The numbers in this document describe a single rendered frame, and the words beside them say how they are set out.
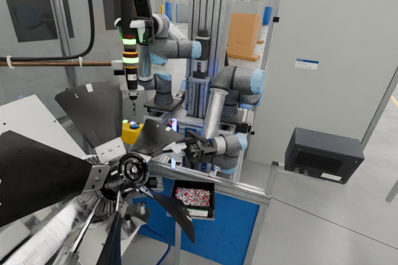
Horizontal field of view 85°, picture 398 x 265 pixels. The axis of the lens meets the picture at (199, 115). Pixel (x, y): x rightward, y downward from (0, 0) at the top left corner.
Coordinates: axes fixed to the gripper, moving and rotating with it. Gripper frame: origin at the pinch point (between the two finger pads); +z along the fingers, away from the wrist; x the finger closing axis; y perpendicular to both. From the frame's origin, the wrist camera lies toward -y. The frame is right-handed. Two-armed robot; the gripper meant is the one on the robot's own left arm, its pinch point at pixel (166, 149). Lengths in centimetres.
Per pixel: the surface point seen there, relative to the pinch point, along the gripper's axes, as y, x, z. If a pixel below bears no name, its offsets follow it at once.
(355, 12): -82, -48, -179
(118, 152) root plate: 6.4, -7.8, 17.9
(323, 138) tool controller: 16, -8, -64
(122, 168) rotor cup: 14.3, -8.1, 16.8
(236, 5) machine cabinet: -948, 41, -528
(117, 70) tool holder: 1.7, -35.4, 15.4
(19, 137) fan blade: 16.9, -26.0, 37.8
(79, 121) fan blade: -3.8, -15.2, 29.5
